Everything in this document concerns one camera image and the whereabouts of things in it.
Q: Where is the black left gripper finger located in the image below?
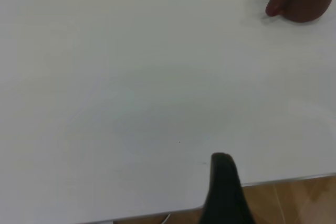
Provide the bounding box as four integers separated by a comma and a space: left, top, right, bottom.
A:
198, 152, 257, 224

